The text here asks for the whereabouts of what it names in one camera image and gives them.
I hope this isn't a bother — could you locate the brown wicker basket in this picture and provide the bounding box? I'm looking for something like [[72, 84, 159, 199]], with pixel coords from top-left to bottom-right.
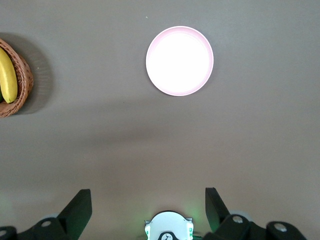
[[0, 37, 34, 119]]

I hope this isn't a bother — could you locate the pink round plate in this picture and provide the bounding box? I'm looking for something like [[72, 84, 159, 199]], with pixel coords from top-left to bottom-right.
[[145, 25, 215, 97]]

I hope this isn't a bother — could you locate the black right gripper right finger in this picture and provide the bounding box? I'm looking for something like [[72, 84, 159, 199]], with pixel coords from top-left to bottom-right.
[[203, 186, 308, 240]]

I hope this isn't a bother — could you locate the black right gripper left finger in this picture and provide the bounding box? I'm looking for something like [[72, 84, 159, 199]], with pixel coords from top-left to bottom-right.
[[0, 189, 93, 240]]

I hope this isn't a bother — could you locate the yellow banana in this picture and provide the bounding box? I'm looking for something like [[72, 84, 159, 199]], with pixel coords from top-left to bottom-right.
[[0, 47, 19, 105]]

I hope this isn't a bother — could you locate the brown table mat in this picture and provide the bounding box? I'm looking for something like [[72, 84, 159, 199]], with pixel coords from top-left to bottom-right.
[[0, 0, 320, 240]]

